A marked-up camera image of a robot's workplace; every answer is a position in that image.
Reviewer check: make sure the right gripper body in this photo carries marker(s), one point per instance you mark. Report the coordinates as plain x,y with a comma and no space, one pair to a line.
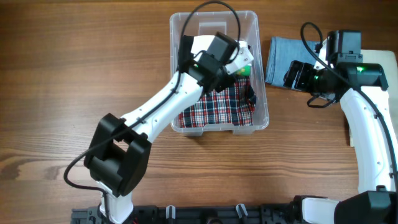
305,81

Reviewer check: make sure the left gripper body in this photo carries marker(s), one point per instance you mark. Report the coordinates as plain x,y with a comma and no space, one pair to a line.
226,78

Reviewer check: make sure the red plaid shirt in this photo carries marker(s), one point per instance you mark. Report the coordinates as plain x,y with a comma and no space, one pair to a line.
234,105

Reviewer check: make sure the blue denim jeans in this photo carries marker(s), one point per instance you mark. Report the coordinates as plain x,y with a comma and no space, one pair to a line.
283,52

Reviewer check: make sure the white printed t-shirt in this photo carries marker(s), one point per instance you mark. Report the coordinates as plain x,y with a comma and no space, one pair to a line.
202,42

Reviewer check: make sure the cream cloth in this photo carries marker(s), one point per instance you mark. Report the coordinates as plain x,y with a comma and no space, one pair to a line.
376,56

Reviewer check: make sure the black garment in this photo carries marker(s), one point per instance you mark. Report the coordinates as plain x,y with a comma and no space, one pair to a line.
184,53

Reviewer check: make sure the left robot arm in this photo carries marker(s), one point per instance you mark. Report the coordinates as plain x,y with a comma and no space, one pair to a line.
119,151

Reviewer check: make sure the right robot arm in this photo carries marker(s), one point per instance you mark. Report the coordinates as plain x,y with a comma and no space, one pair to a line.
341,76

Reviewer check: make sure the clear plastic storage bin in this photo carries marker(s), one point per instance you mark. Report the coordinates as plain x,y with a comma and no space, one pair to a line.
208,23

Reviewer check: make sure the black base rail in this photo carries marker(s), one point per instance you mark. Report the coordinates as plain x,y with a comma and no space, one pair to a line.
264,214

